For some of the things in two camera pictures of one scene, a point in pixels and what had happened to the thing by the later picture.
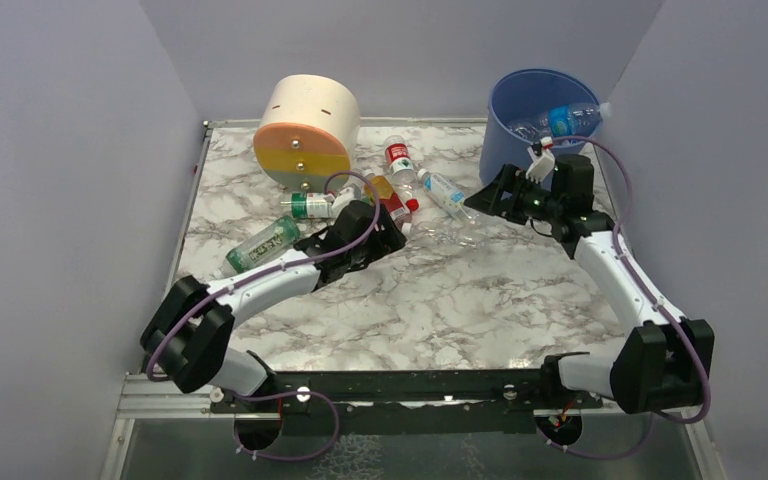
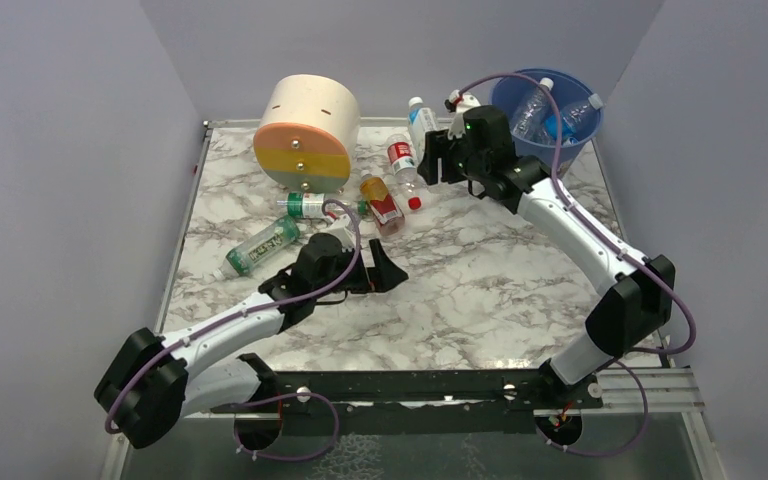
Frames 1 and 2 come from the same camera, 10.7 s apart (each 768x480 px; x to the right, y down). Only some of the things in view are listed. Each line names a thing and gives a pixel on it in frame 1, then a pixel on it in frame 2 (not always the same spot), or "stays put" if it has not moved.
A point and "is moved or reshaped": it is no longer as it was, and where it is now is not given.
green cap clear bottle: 309,205 stays put
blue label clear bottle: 561,121 is moved or reshaped
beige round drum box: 308,128 stays put
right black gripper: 508,195 → 442,158
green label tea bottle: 273,238 stays put
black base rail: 424,402 stays put
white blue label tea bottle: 447,193 → 422,121
